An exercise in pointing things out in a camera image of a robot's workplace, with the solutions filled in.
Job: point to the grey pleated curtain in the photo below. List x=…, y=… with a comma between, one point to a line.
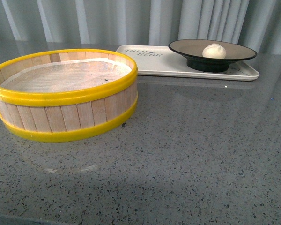
x=252, y=23

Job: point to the white steamed bun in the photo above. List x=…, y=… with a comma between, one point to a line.
x=214, y=51

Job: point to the cream rectangular serving tray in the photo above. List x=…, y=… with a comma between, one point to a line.
x=161, y=61

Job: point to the white mesh steamer liner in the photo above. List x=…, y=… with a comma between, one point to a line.
x=67, y=76

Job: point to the yellow rimmed wooden steamer basket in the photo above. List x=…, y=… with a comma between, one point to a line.
x=72, y=115

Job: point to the tan plate with black rim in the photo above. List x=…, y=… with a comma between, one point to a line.
x=192, y=49

